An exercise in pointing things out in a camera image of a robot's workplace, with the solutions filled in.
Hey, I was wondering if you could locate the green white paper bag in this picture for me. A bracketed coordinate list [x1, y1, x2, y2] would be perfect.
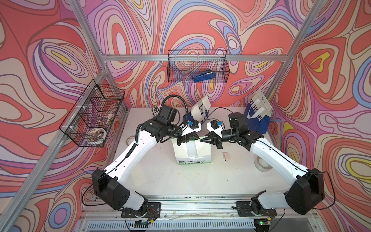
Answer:
[171, 139, 212, 165]

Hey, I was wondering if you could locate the blue white paper bag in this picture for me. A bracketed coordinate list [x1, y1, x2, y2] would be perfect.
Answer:
[187, 95, 211, 124]

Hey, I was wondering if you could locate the dark blue paper bag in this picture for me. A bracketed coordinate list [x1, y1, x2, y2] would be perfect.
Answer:
[244, 90, 272, 134]

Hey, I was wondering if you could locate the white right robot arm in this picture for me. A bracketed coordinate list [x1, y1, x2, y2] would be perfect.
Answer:
[201, 113, 325, 216]

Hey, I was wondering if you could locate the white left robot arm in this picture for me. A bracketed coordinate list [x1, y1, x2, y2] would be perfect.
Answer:
[92, 106, 202, 215]

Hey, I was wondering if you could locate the clear cup of pencils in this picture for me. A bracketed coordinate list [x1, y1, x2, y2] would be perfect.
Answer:
[151, 105, 162, 117]

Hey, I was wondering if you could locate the white tape roll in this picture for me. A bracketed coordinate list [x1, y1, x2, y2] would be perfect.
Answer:
[254, 156, 272, 173]

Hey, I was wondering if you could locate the blue stapler in basket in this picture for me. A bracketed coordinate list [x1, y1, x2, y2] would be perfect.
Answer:
[193, 70, 216, 83]

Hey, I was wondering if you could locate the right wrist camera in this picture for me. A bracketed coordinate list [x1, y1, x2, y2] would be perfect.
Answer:
[206, 119, 225, 138]

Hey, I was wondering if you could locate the black wire basket back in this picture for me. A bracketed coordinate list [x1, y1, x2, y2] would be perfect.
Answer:
[167, 48, 230, 83]

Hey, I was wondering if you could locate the black wire basket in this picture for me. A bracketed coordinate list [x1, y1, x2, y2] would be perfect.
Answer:
[59, 80, 125, 148]
[167, 48, 230, 83]

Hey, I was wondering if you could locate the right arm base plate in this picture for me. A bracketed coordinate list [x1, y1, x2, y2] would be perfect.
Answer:
[232, 201, 277, 218]

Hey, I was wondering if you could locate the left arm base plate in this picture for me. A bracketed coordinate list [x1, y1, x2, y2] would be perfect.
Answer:
[121, 202, 161, 219]

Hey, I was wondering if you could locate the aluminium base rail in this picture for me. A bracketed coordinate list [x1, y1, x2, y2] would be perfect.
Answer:
[74, 195, 326, 232]

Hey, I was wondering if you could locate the black wire basket left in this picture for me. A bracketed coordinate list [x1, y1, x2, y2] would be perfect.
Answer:
[59, 80, 125, 148]

